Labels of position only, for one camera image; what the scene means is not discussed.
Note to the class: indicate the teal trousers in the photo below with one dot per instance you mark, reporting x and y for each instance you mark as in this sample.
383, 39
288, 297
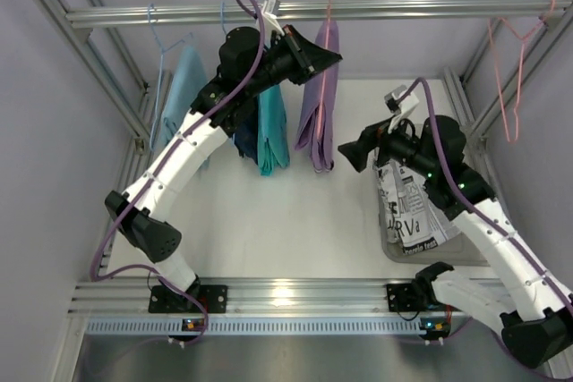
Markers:
272, 146

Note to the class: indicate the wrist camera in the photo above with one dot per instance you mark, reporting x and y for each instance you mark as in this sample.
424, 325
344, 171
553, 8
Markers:
267, 17
401, 102

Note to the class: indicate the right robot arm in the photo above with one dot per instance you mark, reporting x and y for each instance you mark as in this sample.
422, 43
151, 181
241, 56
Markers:
535, 322

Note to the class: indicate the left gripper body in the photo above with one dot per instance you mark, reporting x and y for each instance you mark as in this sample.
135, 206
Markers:
300, 55

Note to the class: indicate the right aluminium frame post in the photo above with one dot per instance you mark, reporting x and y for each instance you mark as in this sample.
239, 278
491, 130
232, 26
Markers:
478, 81

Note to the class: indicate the purple trousers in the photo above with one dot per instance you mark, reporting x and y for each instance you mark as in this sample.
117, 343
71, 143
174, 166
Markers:
315, 129

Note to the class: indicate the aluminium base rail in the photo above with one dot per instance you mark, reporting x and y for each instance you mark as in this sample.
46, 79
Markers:
246, 297

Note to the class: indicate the navy trousers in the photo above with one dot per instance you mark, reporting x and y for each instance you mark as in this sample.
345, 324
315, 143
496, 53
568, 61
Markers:
246, 122

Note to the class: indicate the aluminium hanging rail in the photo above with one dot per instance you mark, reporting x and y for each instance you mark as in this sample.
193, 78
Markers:
108, 17

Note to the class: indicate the left aluminium frame post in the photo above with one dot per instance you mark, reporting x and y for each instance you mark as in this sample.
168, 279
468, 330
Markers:
64, 132

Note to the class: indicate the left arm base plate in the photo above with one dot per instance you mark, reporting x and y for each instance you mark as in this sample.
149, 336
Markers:
213, 298

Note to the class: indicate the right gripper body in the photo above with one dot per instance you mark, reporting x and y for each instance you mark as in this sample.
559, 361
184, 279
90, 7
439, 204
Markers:
373, 143

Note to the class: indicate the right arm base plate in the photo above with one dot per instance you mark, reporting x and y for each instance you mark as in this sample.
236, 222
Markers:
408, 297

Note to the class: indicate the grey slotted cable duct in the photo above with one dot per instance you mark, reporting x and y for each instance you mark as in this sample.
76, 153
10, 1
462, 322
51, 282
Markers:
180, 326

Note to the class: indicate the clear plastic bin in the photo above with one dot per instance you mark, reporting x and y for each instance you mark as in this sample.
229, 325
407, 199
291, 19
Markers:
457, 252

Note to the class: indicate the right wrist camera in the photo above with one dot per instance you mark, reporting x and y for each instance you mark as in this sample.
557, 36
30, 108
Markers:
401, 102

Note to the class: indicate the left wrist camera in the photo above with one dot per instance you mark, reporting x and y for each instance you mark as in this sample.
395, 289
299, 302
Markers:
267, 17

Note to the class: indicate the pink wire hanger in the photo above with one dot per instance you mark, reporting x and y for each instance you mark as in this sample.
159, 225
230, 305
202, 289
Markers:
524, 40

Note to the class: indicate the newspaper print trousers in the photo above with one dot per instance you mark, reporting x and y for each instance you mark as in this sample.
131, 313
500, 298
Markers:
409, 219

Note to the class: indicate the light blue trousers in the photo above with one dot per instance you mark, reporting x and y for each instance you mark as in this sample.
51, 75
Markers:
189, 78

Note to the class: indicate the aluminium frame post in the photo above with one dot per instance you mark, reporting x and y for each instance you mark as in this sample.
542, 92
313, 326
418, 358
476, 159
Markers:
64, 132
478, 81

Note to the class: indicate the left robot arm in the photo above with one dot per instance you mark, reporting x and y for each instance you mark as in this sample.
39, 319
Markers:
249, 64

